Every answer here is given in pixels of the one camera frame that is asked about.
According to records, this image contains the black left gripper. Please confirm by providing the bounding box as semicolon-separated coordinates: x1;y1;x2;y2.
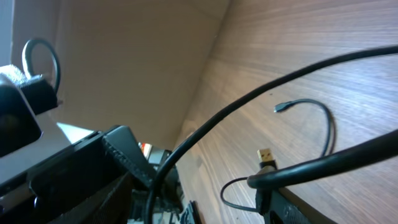
0;124;184;224

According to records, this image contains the thick black USB cable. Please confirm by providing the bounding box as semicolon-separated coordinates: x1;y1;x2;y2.
144;45;398;224

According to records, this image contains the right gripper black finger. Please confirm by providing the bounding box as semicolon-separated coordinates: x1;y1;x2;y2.
256;188;336;224

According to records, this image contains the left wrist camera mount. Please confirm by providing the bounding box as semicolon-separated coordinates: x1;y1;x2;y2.
1;65;58;157

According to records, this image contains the thin black micro USB cable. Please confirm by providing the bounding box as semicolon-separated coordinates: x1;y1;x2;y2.
220;98;336;213

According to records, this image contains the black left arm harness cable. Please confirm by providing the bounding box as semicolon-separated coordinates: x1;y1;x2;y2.
21;37;62;94

